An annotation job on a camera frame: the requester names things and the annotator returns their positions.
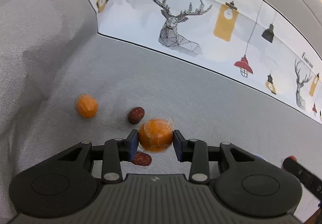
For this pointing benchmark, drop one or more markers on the dark red date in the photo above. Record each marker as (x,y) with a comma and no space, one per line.
(136,115)
(142,159)

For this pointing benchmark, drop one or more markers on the orange fruit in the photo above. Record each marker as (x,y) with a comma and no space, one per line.
(87,106)
(156,135)

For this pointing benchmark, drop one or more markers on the grey printed sofa cover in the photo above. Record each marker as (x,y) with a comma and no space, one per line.
(244,76)

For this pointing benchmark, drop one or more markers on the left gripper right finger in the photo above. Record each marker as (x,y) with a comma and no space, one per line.
(196,152)

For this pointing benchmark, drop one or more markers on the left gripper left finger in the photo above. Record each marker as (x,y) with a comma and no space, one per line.
(115,151)

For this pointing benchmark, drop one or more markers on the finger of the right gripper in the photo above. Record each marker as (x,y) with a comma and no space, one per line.
(310,181)

